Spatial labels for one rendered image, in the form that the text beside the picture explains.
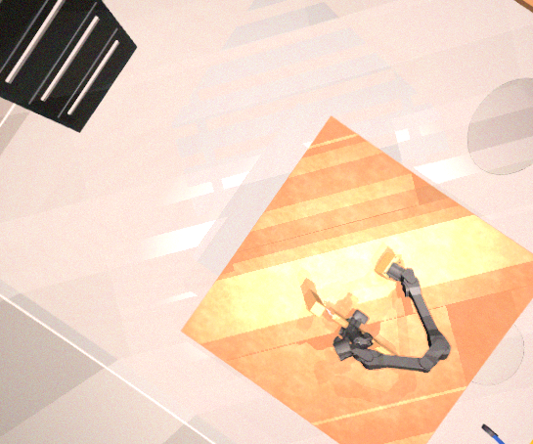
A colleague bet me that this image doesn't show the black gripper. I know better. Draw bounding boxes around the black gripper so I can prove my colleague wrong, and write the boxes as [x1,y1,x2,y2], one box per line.
[333,309,370,343]

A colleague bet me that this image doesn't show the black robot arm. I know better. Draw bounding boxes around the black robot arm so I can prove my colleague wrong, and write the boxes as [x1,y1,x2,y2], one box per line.
[333,262,452,373]

